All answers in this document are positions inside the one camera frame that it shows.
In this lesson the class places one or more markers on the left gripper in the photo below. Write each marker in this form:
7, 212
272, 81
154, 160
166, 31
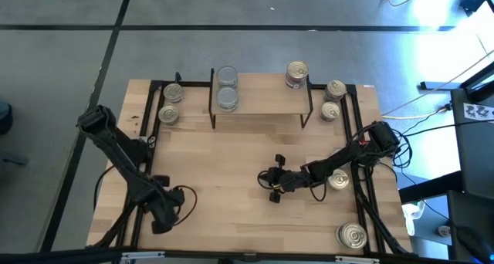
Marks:
166, 202

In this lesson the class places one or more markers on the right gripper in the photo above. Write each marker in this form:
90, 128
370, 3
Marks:
289, 180

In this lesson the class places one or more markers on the blue pink salmon can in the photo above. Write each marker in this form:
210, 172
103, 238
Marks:
297, 70
173, 92
336, 88
168, 114
331, 99
295, 85
339, 180
330, 110

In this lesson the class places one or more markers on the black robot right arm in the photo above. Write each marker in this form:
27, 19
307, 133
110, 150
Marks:
347, 158

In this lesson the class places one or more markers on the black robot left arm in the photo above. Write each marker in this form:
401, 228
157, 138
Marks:
116, 156

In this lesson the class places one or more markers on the wooden shelf black metal legs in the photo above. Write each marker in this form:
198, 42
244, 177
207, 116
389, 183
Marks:
266, 98

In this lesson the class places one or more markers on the large silver ringed can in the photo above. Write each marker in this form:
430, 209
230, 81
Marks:
351, 235

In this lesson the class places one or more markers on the black crossbeam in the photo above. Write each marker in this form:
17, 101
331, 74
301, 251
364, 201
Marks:
58, 257

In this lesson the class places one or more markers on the white sticker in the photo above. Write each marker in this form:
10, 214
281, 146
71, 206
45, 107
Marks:
368, 86

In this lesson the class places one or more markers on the white plastic object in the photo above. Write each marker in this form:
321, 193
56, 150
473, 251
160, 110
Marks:
411, 217

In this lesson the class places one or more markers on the small round power adapter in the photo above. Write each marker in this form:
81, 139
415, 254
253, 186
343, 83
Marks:
444, 231

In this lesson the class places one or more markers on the black side desk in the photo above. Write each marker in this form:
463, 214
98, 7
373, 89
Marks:
474, 152

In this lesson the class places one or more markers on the black computer mouse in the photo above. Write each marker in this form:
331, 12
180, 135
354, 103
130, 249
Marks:
472, 242

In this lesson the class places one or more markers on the white marker sheet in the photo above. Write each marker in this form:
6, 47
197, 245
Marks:
478, 112

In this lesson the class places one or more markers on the silver metal bracket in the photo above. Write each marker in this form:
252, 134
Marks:
143, 256
357, 260

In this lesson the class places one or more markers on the black metal table frame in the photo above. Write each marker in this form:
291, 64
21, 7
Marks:
195, 84

